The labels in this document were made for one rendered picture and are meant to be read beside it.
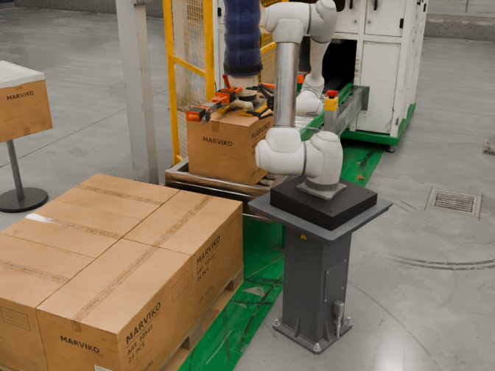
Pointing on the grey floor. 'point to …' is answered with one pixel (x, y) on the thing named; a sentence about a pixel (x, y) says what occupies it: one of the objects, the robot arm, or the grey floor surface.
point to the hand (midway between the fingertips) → (248, 100)
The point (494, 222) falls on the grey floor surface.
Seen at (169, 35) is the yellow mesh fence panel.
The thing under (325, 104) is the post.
